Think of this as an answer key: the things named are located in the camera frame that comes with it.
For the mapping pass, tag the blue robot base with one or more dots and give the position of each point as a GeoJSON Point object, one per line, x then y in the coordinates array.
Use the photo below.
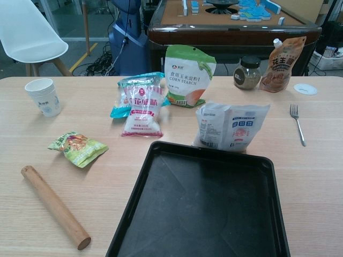
{"type": "Point", "coordinates": [128, 48]}

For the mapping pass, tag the pink white sugar bag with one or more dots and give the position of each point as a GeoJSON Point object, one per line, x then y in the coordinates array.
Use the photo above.
{"type": "Point", "coordinates": [143, 115]}

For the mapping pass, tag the black baking tray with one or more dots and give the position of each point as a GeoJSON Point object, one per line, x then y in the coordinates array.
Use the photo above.
{"type": "Point", "coordinates": [198, 203]}

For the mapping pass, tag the green snack packet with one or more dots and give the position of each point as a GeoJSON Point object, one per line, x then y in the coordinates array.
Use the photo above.
{"type": "Point", "coordinates": [80, 148]}

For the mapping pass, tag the green white corn starch pouch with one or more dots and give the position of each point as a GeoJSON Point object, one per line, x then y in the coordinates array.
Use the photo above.
{"type": "Point", "coordinates": [185, 77]}

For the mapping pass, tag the teal clear food bag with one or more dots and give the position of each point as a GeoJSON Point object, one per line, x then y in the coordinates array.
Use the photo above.
{"type": "Point", "coordinates": [118, 110]}

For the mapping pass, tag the glass spice jar black lid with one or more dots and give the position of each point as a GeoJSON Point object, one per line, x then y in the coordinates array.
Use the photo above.
{"type": "Point", "coordinates": [247, 76]}

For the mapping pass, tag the dark wood mahjong table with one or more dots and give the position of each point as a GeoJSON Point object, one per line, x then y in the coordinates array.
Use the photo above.
{"type": "Point", "coordinates": [230, 33]}

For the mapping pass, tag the orange spouted sauce pouch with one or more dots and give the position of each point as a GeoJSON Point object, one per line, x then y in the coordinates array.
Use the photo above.
{"type": "Point", "coordinates": [281, 69]}

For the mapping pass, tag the metal fork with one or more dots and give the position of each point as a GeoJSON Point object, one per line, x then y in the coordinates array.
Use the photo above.
{"type": "Point", "coordinates": [298, 123]}

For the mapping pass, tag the white blue mahjong tile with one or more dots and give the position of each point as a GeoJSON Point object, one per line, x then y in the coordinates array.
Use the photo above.
{"type": "Point", "coordinates": [282, 20]}
{"type": "Point", "coordinates": [235, 16]}

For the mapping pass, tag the white paper cup stack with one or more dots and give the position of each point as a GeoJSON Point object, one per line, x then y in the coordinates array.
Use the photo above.
{"type": "Point", "coordinates": [45, 99]}

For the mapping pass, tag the wooden pole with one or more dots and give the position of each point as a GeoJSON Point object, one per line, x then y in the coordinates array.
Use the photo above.
{"type": "Point", "coordinates": [86, 29]}

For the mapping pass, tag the black mahjong table dome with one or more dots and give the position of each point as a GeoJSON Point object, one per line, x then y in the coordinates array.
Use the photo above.
{"type": "Point", "coordinates": [222, 6]}

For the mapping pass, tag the wooden rolling pin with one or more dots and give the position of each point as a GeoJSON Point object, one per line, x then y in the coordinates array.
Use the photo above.
{"type": "Point", "coordinates": [53, 206]}

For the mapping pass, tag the blue mahjong tile pile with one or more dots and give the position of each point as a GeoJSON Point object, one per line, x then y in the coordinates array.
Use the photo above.
{"type": "Point", "coordinates": [254, 12]}

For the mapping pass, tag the white chair wooden legs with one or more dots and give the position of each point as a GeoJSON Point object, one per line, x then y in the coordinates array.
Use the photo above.
{"type": "Point", "coordinates": [29, 34]}

